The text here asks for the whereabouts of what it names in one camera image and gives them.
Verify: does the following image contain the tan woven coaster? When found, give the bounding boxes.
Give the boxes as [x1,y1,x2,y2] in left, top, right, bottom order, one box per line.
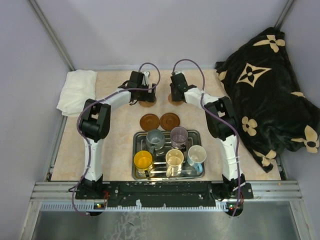
[138,101,157,108]

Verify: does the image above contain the dark brown wooden coaster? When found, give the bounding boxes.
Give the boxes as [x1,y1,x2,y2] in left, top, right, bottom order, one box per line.
[167,93,185,106]

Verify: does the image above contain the reddish brown wooden coaster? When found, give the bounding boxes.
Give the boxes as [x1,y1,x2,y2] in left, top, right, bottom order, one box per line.
[160,112,180,131]

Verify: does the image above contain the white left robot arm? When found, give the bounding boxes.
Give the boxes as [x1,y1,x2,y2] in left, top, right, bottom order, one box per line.
[77,71,157,199]

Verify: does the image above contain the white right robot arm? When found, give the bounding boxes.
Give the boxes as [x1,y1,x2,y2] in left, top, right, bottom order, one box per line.
[170,71,246,198]

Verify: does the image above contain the purple translucent cup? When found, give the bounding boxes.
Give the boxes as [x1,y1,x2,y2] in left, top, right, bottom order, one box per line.
[170,126,189,150]

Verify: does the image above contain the grey mug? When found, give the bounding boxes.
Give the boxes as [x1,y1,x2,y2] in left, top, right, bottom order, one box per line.
[146,129,166,154]

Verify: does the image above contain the white folded cloth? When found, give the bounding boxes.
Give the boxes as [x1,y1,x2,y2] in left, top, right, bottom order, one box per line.
[56,70,98,117]

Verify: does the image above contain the metal serving tray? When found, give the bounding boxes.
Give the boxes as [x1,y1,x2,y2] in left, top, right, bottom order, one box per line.
[131,128,206,180]

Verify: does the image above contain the yellow mug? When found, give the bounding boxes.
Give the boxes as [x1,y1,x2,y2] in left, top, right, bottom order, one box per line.
[133,150,154,178]

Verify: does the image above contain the white and blue mug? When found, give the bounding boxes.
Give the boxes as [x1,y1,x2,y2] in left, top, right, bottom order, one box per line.
[187,145,207,174]

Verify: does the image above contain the cream mug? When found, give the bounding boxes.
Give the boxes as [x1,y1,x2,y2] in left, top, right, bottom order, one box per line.
[165,149,185,178]

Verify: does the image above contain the black floral blanket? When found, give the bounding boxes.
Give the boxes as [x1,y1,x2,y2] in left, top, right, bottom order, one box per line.
[215,27,320,172]

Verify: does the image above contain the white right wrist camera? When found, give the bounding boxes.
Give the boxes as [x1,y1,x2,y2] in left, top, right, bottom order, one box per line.
[171,71,184,76]

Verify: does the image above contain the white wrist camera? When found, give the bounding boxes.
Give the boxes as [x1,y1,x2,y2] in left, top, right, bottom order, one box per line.
[171,71,184,76]
[141,71,151,86]

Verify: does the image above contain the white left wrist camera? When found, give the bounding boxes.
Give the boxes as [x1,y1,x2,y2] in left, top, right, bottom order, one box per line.
[141,71,151,86]

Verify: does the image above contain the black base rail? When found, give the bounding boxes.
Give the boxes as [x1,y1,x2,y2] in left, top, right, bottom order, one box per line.
[75,181,254,210]

